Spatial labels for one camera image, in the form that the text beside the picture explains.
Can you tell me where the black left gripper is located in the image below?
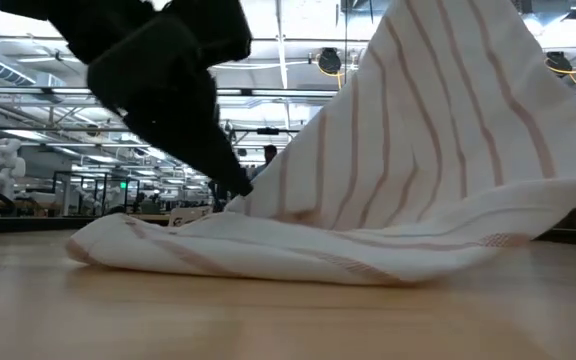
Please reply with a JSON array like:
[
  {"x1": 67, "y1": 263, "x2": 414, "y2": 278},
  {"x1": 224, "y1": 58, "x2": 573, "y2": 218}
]
[{"x1": 86, "y1": 14, "x2": 254, "y2": 197}]

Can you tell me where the white towel with stripes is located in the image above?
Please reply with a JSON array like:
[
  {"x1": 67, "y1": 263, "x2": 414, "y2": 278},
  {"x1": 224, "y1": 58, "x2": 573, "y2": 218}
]
[{"x1": 65, "y1": 0, "x2": 576, "y2": 287}]

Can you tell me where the person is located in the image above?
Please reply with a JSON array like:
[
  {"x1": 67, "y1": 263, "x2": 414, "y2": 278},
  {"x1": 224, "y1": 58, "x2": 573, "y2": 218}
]
[{"x1": 250, "y1": 144, "x2": 279, "y2": 181}]

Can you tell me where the long ceiling light strip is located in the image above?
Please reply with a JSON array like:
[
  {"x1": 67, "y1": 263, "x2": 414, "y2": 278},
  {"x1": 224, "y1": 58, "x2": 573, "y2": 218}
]
[{"x1": 0, "y1": 85, "x2": 576, "y2": 104}]

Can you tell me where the white robot figure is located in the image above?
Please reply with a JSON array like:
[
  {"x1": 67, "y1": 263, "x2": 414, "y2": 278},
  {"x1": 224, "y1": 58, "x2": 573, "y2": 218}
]
[{"x1": 0, "y1": 138, "x2": 27, "y2": 201}]

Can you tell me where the black camera stand frame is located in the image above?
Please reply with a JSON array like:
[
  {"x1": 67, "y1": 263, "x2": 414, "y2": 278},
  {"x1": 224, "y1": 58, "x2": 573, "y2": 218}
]
[{"x1": 227, "y1": 127, "x2": 302, "y2": 151}]

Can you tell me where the black-framed glass enclosure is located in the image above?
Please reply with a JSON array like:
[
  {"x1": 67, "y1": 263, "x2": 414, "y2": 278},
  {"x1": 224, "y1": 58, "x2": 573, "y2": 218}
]
[{"x1": 52, "y1": 170, "x2": 142, "y2": 217}]

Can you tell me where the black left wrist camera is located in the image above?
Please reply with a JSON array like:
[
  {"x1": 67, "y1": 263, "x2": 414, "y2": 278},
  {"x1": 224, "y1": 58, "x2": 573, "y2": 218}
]
[{"x1": 162, "y1": 0, "x2": 253, "y2": 69}]

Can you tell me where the black ceiling cable reel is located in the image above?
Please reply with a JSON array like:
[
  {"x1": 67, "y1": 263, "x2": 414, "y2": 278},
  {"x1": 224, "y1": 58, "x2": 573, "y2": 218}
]
[
  {"x1": 545, "y1": 50, "x2": 573, "y2": 79},
  {"x1": 316, "y1": 47, "x2": 343, "y2": 76}
]

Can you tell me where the black aluminium table frame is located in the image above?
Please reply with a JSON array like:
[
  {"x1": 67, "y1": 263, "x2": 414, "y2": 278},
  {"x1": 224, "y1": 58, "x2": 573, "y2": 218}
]
[{"x1": 0, "y1": 215, "x2": 576, "y2": 246}]

